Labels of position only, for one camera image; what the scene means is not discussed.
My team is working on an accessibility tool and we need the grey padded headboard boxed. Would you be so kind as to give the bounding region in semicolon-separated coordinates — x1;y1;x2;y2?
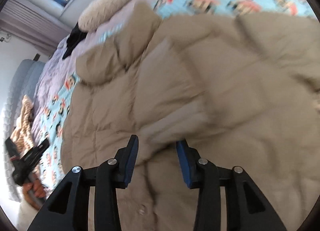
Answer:
2;58;46;201

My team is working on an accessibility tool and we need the grey curtain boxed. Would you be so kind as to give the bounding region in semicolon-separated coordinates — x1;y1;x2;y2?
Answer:
0;0;73;54

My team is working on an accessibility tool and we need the person's left forearm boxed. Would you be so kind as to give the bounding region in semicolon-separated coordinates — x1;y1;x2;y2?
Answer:
15;196;47;227

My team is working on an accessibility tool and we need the tan puffer jacket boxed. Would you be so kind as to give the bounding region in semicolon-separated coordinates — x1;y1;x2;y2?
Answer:
60;3;320;231

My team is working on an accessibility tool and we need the person's left hand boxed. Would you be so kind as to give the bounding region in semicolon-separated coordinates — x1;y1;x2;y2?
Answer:
23;180;47;208

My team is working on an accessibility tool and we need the orange striped cloth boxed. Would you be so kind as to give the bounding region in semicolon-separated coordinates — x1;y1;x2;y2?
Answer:
10;94;42;179

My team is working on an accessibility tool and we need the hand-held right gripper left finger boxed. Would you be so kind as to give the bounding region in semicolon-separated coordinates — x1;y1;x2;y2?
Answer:
26;135;139;231

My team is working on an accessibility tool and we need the cream round pillow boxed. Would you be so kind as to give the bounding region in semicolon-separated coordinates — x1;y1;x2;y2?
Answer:
77;0;138;31

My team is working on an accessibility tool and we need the white wall socket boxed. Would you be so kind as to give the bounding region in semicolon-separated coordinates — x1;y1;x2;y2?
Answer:
0;31;12;44

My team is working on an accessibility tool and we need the black cloth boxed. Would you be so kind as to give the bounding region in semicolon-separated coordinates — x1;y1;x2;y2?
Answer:
62;22;87;59

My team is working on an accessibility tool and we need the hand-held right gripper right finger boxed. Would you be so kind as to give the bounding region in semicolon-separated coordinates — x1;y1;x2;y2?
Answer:
176;140;288;231

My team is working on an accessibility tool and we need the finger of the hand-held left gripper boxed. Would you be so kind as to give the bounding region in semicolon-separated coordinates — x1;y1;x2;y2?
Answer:
34;138;50;157

